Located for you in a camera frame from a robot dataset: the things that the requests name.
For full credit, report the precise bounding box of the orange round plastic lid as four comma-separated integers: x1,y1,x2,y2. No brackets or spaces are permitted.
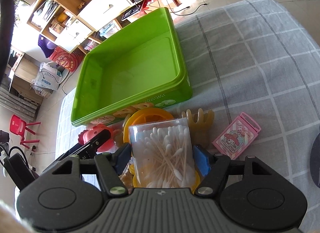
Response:
123,108,174,143

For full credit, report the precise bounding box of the grey checked tablecloth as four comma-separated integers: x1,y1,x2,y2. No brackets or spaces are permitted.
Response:
54,0,320,233

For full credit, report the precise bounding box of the pink cartoon card box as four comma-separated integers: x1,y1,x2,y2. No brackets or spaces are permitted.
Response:
212,112,261,160

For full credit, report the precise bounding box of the clear cotton swab jar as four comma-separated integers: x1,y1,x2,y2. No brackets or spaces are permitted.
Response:
129,118,200,191

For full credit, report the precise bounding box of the red plastic child chair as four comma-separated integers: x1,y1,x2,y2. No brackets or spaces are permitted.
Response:
9,115,41,149

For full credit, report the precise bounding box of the translucent yellow hand toy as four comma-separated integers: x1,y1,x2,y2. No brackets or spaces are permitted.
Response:
181,108,215,149

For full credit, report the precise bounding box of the green plastic storage bin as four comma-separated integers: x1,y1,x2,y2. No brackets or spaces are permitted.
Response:
71,7,193,126

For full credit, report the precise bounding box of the pink rubber chicken toy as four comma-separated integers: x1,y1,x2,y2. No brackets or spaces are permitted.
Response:
78,123,118,152

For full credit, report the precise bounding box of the wooden white tv cabinet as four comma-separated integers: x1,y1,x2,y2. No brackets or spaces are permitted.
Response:
26,0,216,55

